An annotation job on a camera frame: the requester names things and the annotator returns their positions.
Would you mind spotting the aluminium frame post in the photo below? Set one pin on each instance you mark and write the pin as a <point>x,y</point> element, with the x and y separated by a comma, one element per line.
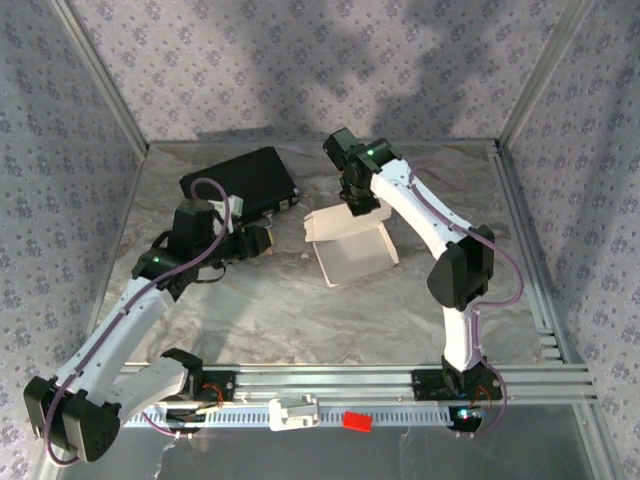
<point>544,75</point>
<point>104,80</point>

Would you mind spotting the white plastic clip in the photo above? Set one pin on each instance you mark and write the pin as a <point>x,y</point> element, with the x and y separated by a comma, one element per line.
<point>292,415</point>

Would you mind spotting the white paper box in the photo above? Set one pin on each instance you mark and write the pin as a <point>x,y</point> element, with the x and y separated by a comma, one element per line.
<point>350,255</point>

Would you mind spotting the black briefcase with chrome fittings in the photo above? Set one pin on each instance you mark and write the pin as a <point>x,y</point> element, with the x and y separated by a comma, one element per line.
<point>240,180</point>

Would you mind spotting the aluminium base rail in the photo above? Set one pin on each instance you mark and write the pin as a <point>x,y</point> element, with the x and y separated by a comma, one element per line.
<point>325,382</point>

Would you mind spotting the aluminium side rail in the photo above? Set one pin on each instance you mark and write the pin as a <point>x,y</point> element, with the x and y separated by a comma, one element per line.
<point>513,200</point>

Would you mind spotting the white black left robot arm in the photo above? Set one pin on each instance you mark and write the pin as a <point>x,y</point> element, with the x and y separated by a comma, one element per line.
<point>130,320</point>

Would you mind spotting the red plastic block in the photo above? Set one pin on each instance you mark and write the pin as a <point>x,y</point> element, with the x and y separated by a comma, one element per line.
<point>358,421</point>

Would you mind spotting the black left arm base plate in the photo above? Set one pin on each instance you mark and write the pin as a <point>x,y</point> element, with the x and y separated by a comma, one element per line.
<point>225,386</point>

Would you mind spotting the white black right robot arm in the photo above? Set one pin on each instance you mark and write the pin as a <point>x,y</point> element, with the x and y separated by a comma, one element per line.
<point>420,210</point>

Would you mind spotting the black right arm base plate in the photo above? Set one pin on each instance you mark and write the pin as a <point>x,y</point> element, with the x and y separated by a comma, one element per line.
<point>425,386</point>

